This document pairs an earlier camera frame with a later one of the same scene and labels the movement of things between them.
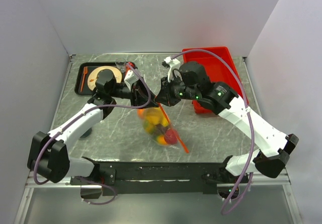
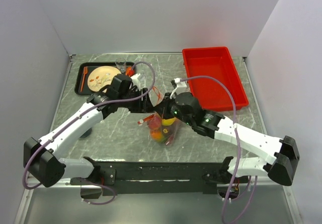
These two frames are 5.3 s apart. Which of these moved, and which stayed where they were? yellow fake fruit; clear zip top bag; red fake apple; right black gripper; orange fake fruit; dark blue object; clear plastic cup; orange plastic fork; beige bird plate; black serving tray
Moved: yellow fake fruit; red fake apple; clear zip top bag; right black gripper; orange fake fruit
Stayed: dark blue object; orange plastic fork; clear plastic cup; black serving tray; beige bird plate
